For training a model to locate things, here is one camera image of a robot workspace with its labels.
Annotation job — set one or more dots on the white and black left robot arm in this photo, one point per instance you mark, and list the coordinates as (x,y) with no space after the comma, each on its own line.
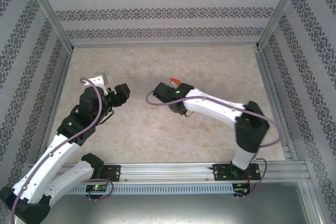
(65,179)

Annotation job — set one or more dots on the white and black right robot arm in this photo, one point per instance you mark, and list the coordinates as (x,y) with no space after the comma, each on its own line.
(210,103)

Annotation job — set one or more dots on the left circuit board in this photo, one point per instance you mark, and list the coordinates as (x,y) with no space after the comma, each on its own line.
(97,187)

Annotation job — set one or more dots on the circuit board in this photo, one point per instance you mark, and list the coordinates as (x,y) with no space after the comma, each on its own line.
(97,187)
(240,188)

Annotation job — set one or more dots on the grey metal tray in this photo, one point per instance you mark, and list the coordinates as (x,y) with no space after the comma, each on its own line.
(168,211)

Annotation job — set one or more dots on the right circuit board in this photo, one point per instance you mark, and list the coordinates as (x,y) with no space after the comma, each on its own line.
(240,188)

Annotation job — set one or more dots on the aluminium table edge rail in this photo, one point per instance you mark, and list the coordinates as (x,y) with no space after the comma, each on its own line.
(59,90)
(271,87)

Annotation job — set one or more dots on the aluminium frame beam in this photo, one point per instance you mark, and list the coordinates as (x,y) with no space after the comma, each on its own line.
(165,45)

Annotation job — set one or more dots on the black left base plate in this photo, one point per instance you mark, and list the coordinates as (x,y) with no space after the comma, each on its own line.
(115,172)

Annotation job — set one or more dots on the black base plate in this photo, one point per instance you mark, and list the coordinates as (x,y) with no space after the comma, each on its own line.
(219,172)
(115,172)

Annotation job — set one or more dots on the aluminium mounting rail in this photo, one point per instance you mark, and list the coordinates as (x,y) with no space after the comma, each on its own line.
(168,171)

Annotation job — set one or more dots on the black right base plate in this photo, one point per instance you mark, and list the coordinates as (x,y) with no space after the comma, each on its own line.
(219,172)

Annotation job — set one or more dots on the aluminium frame post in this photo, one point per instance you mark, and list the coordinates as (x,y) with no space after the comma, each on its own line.
(47,9)
(282,9)
(316,203)

